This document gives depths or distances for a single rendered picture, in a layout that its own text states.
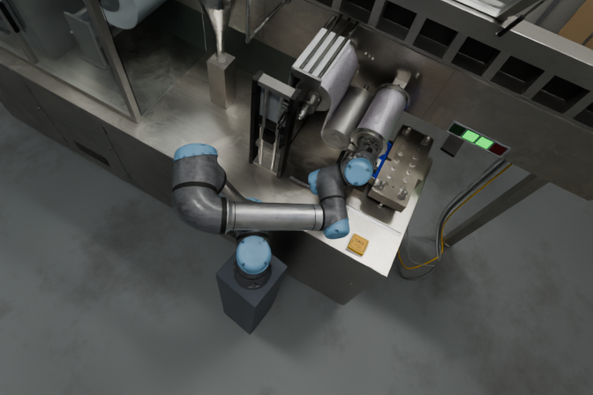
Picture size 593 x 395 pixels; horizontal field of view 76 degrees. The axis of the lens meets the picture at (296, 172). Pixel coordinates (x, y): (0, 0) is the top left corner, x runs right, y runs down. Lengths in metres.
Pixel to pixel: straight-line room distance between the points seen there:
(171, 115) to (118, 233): 1.03
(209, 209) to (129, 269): 1.63
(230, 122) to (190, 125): 0.19
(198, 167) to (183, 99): 0.97
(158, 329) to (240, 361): 0.50
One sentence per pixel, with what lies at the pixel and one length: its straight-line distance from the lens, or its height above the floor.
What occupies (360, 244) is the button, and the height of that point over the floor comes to 0.92.
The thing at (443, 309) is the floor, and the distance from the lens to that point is 2.72.
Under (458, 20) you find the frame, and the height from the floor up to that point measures 1.61.
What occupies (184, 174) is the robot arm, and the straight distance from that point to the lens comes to 1.00.
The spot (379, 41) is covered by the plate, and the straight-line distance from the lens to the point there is 1.56.
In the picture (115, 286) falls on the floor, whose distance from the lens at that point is 2.55.
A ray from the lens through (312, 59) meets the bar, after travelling 1.38.
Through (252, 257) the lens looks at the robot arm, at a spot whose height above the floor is 1.12.
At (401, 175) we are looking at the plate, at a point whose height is 1.03.
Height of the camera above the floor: 2.38
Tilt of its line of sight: 60 degrees down
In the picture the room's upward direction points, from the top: 15 degrees clockwise
